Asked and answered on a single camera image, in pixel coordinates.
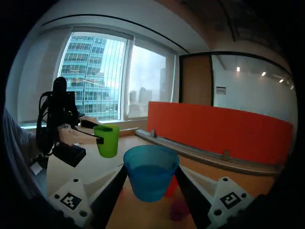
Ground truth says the red plastic cup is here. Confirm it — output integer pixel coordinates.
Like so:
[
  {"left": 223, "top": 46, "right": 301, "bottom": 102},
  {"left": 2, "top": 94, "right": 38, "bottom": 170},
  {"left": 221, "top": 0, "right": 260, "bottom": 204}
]
[{"left": 164, "top": 175, "right": 179, "bottom": 198}]

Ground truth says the green plastic cup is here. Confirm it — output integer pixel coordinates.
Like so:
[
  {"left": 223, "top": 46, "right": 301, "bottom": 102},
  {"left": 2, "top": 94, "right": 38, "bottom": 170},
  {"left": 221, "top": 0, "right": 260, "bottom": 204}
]
[{"left": 93, "top": 124, "right": 120, "bottom": 158}]

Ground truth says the red desk screen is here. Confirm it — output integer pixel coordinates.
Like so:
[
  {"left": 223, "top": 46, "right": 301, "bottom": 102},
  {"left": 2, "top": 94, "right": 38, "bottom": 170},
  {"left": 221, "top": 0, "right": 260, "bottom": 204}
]
[{"left": 134, "top": 101, "right": 294, "bottom": 177}]

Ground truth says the black cable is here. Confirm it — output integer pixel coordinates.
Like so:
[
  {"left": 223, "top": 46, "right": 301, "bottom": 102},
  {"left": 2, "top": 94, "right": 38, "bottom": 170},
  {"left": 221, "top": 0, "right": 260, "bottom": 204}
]
[{"left": 35, "top": 91, "right": 60, "bottom": 157}]

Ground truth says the person's left forearm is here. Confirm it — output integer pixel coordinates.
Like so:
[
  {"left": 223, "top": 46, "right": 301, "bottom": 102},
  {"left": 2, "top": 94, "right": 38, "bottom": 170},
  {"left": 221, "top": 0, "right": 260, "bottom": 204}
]
[{"left": 3, "top": 108, "right": 48, "bottom": 199}]

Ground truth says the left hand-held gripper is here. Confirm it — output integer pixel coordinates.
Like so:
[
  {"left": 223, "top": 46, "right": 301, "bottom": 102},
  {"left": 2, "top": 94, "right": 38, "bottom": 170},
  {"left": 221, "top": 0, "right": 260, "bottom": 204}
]
[{"left": 47, "top": 77, "right": 114, "bottom": 168}]

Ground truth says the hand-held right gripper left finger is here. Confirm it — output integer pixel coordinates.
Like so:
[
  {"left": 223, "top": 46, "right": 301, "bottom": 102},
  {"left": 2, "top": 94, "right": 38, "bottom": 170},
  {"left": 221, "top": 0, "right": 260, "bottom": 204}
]
[{"left": 47, "top": 164, "right": 129, "bottom": 229}]

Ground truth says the purple plastic cup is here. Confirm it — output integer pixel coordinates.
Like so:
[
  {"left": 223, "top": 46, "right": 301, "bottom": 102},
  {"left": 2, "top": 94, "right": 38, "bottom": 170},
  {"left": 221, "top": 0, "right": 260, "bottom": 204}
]
[{"left": 170, "top": 200, "right": 189, "bottom": 221}]

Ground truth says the blue plastic cup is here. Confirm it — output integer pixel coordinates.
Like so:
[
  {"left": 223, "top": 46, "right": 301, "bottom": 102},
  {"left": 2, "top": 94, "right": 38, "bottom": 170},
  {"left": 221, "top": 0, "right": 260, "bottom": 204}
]
[{"left": 123, "top": 145, "right": 180, "bottom": 203}]

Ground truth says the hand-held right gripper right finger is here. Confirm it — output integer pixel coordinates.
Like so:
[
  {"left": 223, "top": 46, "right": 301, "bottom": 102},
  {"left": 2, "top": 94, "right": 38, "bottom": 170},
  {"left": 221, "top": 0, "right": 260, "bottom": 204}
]
[{"left": 174, "top": 166, "right": 254, "bottom": 229}]

